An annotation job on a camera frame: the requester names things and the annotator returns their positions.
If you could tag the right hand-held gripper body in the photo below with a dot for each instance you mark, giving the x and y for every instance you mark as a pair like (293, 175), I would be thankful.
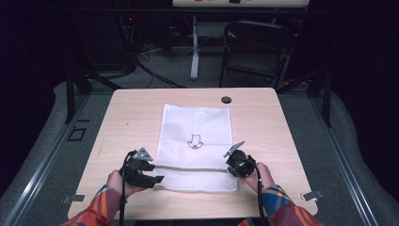
(243, 164)

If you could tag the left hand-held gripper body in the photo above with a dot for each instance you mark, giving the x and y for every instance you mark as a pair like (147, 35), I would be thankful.
(135, 168)

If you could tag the white mesh laundry bag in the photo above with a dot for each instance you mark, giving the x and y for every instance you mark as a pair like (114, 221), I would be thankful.
(194, 125)

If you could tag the person's right hand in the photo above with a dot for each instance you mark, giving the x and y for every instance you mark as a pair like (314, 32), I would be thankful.
(263, 177)

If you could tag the person's left hand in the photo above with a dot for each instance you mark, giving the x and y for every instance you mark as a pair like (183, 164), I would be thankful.
(114, 183)

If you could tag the grey metal tab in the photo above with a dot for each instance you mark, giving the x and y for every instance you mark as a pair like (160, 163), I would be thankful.
(73, 198)
(312, 195)

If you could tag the black metal stand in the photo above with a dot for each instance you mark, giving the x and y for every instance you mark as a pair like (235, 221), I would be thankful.
(70, 94)
(326, 94)

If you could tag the white table leg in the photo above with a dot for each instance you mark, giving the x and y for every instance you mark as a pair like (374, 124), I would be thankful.
(195, 53)

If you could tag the black folding chair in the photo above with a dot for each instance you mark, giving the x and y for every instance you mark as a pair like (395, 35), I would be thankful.
(257, 47)

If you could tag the dark cabinet with red light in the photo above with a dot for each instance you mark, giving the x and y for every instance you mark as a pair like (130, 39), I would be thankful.
(103, 40)

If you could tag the aluminium floor rail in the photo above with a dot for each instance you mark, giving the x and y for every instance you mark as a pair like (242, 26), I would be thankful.
(342, 157)
(47, 163)

